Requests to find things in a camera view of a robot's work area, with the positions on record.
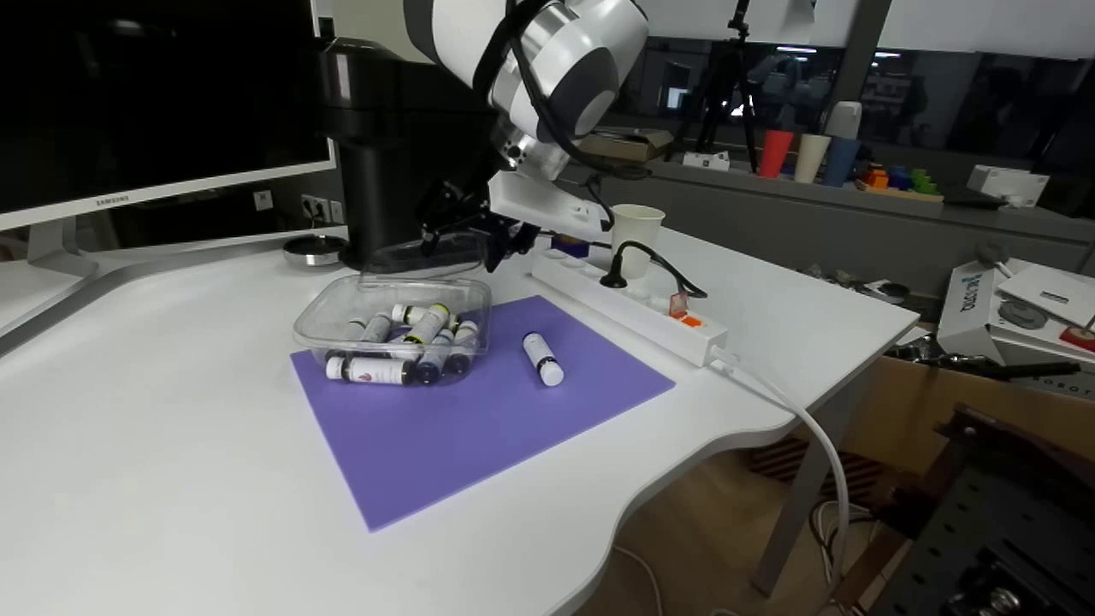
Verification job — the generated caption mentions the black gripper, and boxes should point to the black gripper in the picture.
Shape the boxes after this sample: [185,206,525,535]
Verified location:
[419,177,541,275]

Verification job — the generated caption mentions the brown cardboard box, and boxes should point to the brown cardboard box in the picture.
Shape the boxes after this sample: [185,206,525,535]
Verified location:
[567,115,679,164]

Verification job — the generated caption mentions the small white box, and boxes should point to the small white box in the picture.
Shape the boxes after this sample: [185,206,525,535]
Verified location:
[964,164,1054,211]

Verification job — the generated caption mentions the white tube with grey cap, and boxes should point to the white tube with grey cap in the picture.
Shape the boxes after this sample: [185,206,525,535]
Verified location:
[440,319,487,377]

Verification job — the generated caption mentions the white tube yellow-green bands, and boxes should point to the white tube yellow-green bands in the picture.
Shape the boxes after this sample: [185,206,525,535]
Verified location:
[392,302,451,350]

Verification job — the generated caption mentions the white tube with dark cap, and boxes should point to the white tube with dark cap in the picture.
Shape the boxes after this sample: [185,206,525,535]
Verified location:
[519,328,567,389]

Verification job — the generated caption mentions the white tube with blue cap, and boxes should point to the white tube with blue cap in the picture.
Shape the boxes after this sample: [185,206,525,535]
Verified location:
[414,340,451,389]

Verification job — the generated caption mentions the white paper cup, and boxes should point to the white paper cup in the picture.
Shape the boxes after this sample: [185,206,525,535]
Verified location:
[608,203,666,285]

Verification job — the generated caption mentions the white power strip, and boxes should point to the white power strip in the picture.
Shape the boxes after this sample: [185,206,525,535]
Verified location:
[529,243,731,371]

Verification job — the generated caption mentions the black coffee machine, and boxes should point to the black coffee machine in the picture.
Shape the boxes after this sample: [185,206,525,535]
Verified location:
[317,36,510,275]

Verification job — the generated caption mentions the white tube with dark ends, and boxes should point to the white tube with dark ends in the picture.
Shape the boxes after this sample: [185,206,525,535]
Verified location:
[323,351,421,389]

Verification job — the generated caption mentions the purple mat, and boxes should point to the purple mat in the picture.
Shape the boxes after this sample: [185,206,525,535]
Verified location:
[287,292,679,535]

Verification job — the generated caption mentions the black round disc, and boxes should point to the black round disc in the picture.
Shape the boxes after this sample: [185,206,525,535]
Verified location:
[280,233,349,271]

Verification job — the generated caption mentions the white cabinet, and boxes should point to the white cabinet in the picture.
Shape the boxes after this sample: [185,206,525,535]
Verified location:
[330,0,414,49]

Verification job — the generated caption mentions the black tripod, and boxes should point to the black tripod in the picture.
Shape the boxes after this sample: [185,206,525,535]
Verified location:
[681,0,769,164]

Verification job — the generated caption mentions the red cup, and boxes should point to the red cup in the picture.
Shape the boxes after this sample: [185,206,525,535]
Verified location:
[755,126,798,181]

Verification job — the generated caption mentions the beige cup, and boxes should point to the beige cup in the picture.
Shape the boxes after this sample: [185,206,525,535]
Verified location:
[792,131,835,188]

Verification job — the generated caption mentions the blue cup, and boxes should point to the blue cup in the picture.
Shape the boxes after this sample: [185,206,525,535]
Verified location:
[822,134,866,188]

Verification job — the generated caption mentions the white framed monitor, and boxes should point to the white framed monitor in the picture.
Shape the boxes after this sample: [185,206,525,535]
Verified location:
[0,0,340,285]

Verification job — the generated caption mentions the white printed carton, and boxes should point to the white printed carton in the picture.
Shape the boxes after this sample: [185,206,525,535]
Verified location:
[934,254,1095,371]

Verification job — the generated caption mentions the black perforated board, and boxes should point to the black perforated board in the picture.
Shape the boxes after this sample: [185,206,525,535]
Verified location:
[871,431,1095,616]

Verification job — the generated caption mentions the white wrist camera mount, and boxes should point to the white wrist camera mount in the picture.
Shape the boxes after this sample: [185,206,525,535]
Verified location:
[487,166,617,239]

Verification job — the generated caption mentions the black plug with cable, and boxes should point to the black plug with cable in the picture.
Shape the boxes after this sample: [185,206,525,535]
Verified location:
[600,235,712,302]

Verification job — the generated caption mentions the white wall socket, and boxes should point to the white wall socket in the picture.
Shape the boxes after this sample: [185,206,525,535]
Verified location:
[298,193,347,225]

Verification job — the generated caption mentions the white power strip cable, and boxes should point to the white power strip cable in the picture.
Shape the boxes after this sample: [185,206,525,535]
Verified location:
[706,345,856,575]

